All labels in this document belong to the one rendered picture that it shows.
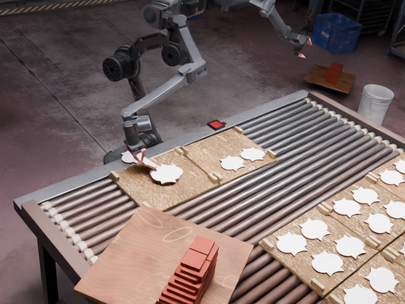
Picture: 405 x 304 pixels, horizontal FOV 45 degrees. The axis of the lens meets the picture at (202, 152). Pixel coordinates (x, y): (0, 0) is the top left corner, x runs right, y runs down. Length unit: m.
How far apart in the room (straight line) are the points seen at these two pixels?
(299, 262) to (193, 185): 0.64
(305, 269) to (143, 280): 0.69
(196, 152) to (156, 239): 0.79
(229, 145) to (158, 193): 0.58
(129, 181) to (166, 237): 0.50
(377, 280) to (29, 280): 2.01
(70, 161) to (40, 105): 0.93
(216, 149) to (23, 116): 2.45
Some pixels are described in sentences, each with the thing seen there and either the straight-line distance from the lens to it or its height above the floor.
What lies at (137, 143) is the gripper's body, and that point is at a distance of 2.31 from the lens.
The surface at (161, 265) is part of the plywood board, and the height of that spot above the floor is 1.04.
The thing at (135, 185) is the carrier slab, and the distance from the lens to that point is 2.36.
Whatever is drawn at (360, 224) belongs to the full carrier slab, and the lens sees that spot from 2.42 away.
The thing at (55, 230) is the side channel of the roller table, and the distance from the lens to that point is 2.13.
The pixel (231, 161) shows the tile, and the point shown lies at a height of 0.95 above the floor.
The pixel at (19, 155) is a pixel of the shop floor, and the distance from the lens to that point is 4.19.
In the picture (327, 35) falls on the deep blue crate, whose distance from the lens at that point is 6.80.
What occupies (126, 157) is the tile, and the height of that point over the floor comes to 0.92.
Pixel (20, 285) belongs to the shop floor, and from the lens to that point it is 3.21.
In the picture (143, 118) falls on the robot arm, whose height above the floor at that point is 1.23.
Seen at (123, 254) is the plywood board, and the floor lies 1.04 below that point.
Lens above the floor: 2.43
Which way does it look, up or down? 35 degrees down
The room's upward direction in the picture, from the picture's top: 8 degrees clockwise
